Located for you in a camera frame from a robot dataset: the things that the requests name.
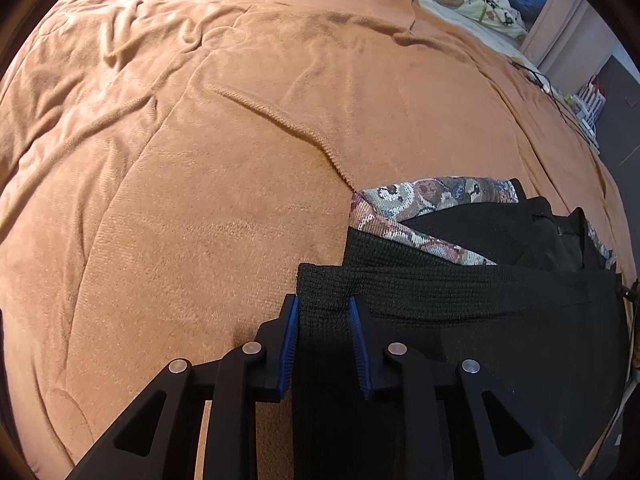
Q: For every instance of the black shirt with floral trim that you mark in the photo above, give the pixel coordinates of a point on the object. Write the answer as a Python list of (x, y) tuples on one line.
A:
[(475, 300)]

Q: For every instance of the teddy bear print pillow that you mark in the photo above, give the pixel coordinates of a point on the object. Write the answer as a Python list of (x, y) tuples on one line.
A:
[(492, 10)]

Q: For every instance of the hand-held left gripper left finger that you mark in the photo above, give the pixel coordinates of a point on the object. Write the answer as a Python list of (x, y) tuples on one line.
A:
[(289, 350)]

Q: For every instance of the pale pink curtain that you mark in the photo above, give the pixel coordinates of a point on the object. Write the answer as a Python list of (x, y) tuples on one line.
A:
[(570, 25)]

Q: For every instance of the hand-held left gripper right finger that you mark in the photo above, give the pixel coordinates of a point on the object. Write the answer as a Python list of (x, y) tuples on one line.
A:
[(360, 350)]

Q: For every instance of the small storage rack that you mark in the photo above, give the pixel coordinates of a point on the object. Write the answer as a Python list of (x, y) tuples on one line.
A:
[(590, 105)]

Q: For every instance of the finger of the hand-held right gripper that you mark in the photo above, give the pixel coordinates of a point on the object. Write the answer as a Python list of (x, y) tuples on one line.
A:
[(630, 292)]

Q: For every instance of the orange blanket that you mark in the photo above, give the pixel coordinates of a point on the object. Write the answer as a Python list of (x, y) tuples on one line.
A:
[(200, 160)]

